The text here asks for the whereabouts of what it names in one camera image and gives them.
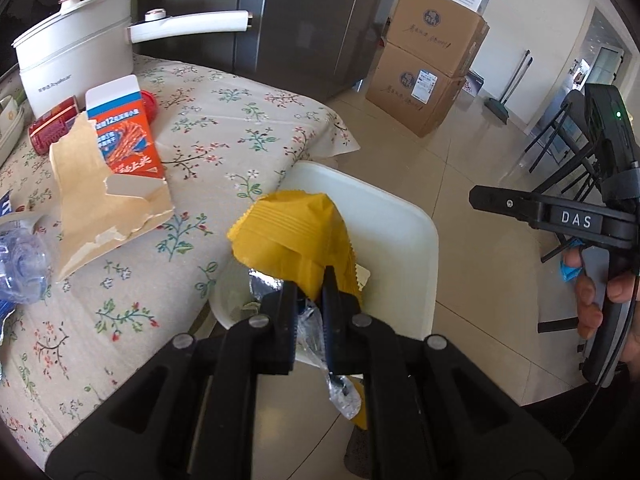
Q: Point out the torn blue packet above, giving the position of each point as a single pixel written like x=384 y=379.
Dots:
x=5 y=205

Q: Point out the red round lid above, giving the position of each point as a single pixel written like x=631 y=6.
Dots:
x=151 y=105

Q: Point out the blue and white bag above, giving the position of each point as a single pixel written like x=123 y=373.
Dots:
x=475 y=84

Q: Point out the red drink can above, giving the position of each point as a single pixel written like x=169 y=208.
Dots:
x=52 y=127

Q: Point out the broom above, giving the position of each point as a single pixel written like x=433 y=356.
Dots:
x=497 y=108

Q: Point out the yellow snack wrapper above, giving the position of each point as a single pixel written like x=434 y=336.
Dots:
x=295 y=240

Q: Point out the floral tablecloth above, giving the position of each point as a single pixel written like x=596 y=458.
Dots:
x=225 y=125

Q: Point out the grey refrigerator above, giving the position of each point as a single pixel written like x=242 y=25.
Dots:
x=310 y=20

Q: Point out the brown cardboard box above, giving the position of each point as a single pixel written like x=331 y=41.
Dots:
x=435 y=25
x=415 y=90

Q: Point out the crushed clear plastic bottle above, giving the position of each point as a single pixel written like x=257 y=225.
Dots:
x=25 y=260

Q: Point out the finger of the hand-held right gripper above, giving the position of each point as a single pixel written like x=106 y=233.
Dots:
x=505 y=204

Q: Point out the white plastic bin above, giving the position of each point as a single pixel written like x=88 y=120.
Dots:
x=390 y=240

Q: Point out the person's right hand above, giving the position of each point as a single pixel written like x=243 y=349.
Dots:
x=590 y=305

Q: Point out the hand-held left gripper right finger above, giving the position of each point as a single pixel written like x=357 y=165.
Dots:
x=332 y=330

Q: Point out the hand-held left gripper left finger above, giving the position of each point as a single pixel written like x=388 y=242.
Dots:
x=287 y=320

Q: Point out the white ceramic plate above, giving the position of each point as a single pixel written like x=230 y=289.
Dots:
x=10 y=137

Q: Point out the torn orange cardboard box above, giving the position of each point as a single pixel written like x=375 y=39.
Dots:
x=125 y=135

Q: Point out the white electric cooking pot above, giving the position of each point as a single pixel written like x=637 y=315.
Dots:
x=75 y=50

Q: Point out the black chair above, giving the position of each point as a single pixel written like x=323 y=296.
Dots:
x=550 y=135

